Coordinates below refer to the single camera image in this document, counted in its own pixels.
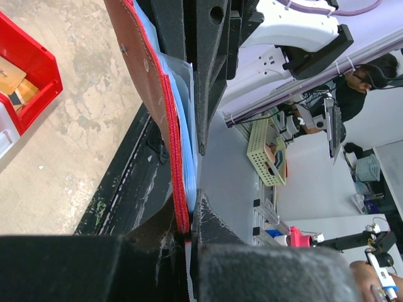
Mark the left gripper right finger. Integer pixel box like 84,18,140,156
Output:
190,189,361,301

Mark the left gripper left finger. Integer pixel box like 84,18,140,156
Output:
1,201,190,301

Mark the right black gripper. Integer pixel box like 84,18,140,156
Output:
151,0,264,156

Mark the red leather card holder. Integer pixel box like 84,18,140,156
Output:
105,1,198,234

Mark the red plastic bin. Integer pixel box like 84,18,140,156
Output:
1,13,63,135

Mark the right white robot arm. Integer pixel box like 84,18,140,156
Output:
139,1,353,154

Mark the pink gripper stand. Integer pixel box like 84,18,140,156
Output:
288,226,312,248

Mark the yellow perforated basket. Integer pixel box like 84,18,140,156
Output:
247,118,287,186

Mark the grey keyboard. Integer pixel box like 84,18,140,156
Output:
324,97,346,164

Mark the person in black shirt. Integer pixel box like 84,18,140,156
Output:
302,53,399,122

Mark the white plastic bin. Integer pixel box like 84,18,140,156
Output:
0,103,20,158

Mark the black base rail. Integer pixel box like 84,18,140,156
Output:
74,105,171,235

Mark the aluminium frame rail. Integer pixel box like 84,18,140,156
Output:
222,25,402,127

